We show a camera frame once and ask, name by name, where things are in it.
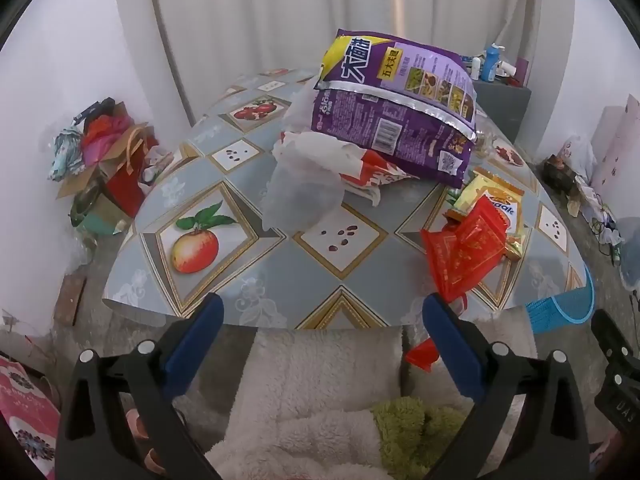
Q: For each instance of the white curtain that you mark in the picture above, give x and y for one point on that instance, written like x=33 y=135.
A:
x=250 y=20

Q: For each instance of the red plastic wrapper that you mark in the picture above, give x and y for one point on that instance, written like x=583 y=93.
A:
x=460 y=255

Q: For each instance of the purple snack bag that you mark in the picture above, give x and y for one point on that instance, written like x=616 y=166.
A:
x=400 y=125

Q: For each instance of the pink patterned roll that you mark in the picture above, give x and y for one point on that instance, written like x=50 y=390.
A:
x=617 y=145

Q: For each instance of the white printed plastic bag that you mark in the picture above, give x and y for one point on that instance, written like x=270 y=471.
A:
x=580 y=157

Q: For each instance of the red plastic scrap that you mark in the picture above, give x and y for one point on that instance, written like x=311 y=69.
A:
x=422 y=355

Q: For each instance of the brown cardboard box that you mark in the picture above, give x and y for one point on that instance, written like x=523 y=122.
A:
x=75 y=185

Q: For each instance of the translucent white plastic bag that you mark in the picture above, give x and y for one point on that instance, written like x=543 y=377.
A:
x=300 y=200

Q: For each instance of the small white bottle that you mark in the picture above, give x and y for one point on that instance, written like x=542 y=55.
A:
x=476 y=69

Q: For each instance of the red pink cloth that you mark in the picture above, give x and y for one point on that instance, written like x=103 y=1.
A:
x=105 y=135

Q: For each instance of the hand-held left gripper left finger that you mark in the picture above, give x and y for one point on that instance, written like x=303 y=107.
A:
x=197 y=345

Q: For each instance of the yellow snack wrapper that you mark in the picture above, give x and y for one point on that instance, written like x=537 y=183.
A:
x=492 y=192

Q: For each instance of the red white paper bag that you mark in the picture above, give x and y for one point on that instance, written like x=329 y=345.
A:
x=372 y=172

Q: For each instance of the white fleece garment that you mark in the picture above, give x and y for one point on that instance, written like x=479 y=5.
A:
x=310 y=370

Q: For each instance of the black object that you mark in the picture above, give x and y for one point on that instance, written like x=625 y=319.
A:
x=97 y=109

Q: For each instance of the pink floral bag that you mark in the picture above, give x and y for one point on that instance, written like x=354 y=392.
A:
x=25 y=410

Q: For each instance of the grey cabinet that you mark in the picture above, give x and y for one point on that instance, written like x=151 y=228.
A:
x=500 y=110

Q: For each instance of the fruit print tablecloth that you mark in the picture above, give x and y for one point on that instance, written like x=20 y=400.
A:
x=310 y=280

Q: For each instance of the colourful toiletry tube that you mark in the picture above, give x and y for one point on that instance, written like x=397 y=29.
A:
x=468 y=59

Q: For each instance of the dark brown pot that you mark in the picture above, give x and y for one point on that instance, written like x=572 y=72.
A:
x=560 y=175

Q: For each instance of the purple box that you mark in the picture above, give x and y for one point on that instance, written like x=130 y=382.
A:
x=522 y=72

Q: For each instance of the blue plastic basin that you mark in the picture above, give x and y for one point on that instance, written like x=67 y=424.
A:
x=570 y=305

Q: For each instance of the teal floral cloth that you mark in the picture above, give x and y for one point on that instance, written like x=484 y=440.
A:
x=65 y=152

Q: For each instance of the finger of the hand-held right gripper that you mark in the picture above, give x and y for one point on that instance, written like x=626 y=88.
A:
x=612 y=337

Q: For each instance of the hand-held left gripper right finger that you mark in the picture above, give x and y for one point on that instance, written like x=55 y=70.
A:
x=450 y=345

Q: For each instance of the brown brick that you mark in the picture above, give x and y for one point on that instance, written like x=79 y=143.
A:
x=70 y=300

